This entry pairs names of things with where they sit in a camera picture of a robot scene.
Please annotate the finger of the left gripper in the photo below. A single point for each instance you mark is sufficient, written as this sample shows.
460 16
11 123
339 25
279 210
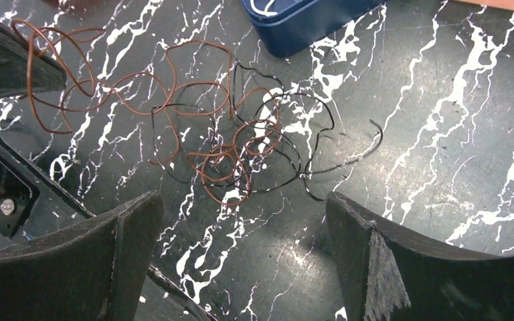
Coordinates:
47 75

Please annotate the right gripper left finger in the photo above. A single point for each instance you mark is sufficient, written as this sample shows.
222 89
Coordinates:
91 270

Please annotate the peach plastic file organizer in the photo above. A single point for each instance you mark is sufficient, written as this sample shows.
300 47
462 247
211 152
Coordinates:
500 4

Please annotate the navy square tray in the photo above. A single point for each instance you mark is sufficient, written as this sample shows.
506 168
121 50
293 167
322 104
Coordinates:
287 27

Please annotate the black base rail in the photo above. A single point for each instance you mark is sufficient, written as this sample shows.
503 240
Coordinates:
31 205

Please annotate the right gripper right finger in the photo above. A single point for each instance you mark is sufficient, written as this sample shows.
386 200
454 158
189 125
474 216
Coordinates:
390 272

